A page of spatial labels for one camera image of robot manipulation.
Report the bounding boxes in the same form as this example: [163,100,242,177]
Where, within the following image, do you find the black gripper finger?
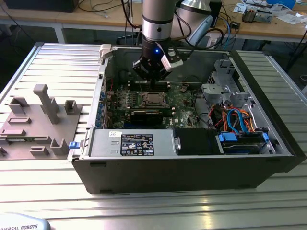
[153,68,172,93]
[132,57,154,93]

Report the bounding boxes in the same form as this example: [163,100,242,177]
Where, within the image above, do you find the silver green CPU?
[146,93,161,104]

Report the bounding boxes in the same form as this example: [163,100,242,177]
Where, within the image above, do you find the black RAM slot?
[130,87,171,91]
[130,83,171,87]

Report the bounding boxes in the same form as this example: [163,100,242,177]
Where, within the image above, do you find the CPU socket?
[142,91,168,107]

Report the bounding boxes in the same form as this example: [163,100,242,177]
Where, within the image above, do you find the green motherboard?
[106,82,209,131]

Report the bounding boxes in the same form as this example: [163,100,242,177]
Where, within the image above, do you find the black graphics card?
[109,106,175,127]

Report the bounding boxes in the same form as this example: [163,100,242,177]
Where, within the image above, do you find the metal drive cage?
[201,58,252,108]

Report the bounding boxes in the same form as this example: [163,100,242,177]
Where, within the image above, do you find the black optical drive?
[173,127,219,156]

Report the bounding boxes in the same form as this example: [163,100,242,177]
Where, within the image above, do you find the wooden desk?
[0,0,149,44]
[206,0,307,52]

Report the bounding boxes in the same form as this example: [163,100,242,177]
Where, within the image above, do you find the black upright box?
[210,0,223,27]

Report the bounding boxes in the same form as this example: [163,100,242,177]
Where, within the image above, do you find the silver power supply unit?
[81,129,179,159]

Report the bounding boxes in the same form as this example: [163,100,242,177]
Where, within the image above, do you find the blue disk carrier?
[217,132,269,155]

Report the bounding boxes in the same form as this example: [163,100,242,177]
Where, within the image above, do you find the black open PC case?
[67,44,307,195]

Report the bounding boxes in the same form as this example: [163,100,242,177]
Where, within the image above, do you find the hard disk drive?
[222,135,262,155]

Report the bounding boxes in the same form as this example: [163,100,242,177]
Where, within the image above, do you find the grey electronic device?
[255,9,274,24]

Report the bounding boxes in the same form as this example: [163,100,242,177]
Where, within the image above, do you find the grey parts rack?
[0,83,83,161]

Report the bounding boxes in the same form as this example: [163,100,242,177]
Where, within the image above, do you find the black flat box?
[4,0,75,13]

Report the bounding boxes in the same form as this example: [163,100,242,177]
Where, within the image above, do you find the white papers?
[275,11,307,26]

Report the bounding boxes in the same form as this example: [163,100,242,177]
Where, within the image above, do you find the blue cardboard box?
[266,0,297,9]

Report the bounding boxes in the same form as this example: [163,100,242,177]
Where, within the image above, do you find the pale blue teach pendant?
[0,213,52,230]

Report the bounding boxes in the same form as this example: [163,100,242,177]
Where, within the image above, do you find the white camera, black face plate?
[155,42,184,72]

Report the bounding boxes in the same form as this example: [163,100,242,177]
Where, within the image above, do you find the red wire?
[105,76,115,93]

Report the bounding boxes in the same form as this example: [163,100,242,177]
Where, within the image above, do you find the grey case latch handle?
[99,44,113,59]

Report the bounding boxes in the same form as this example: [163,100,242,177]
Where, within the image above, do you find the black power cable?
[193,90,213,129]

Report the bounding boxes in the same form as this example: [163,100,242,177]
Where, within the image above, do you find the black camera cable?
[174,7,226,59]

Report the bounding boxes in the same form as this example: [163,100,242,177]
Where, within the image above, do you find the blue flat data cable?
[234,109,249,135]
[226,109,239,134]

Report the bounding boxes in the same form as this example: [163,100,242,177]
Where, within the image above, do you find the orange wire bundle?
[214,109,257,132]

